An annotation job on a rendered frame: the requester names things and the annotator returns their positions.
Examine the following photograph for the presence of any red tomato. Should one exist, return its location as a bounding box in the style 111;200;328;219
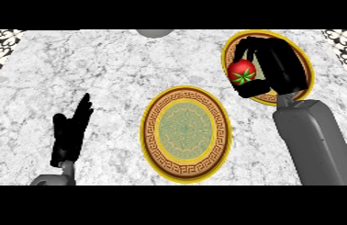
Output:
226;58;257;86

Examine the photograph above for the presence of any gold-rimmed patterned plate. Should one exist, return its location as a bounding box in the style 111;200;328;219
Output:
220;29;316;107
141;84;234;185

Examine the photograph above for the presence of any grey rounded object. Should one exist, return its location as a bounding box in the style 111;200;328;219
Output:
135;29;175;39

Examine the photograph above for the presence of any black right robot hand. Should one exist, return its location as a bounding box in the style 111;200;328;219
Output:
229;35;310;99

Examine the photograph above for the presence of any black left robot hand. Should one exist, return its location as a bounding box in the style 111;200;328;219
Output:
49;93;95;168

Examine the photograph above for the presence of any black and white patterned tile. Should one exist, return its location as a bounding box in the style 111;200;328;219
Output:
0;29;27;70
322;29;347;64

